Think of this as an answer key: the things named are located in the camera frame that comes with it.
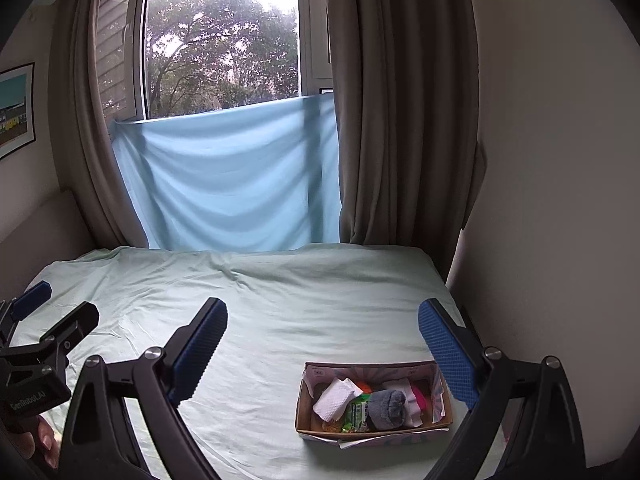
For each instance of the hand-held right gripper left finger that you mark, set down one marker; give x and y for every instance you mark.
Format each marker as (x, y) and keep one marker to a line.
(200, 350)

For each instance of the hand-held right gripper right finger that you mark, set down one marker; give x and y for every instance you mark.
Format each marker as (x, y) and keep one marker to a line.
(447, 355)

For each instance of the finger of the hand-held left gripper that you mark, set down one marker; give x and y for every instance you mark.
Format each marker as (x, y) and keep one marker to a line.
(75, 322)
(31, 301)

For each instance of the grey cleaning cloth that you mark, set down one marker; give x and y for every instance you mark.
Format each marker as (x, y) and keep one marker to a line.
(397, 385)

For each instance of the blue-grey sock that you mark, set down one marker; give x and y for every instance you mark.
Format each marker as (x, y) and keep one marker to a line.
(386, 410)

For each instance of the green wet wipes packet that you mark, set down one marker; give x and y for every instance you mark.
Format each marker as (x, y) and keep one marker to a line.
(356, 414)

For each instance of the white textured cloth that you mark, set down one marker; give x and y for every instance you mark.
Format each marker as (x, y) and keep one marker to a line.
(334, 400)

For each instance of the cardboard box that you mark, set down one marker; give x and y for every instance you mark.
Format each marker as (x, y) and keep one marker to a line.
(310, 427)

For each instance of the brown plush toy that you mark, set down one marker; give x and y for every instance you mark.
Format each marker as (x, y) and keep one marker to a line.
(331, 427)

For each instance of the pink soft item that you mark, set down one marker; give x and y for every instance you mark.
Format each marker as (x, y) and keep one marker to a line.
(421, 399)

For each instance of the person's left hand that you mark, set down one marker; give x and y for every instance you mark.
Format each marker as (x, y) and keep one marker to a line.
(40, 440)

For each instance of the orange pompom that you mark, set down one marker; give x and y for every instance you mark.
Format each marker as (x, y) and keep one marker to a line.
(365, 387)

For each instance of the bed with pale green sheet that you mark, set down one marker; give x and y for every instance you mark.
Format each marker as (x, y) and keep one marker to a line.
(280, 310)

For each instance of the light blue hanging cloth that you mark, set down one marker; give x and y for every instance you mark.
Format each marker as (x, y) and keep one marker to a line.
(225, 185)

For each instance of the beige curtain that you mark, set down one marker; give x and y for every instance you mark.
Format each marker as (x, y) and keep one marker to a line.
(90, 135)
(400, 110)

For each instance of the tree outside window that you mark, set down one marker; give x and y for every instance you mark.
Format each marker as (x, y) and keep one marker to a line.
(220, 50)

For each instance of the framed wall picture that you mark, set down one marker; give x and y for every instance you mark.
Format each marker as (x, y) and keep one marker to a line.
(15, 110)

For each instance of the window with white frame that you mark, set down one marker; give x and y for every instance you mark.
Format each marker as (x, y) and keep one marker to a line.
(315, 35)

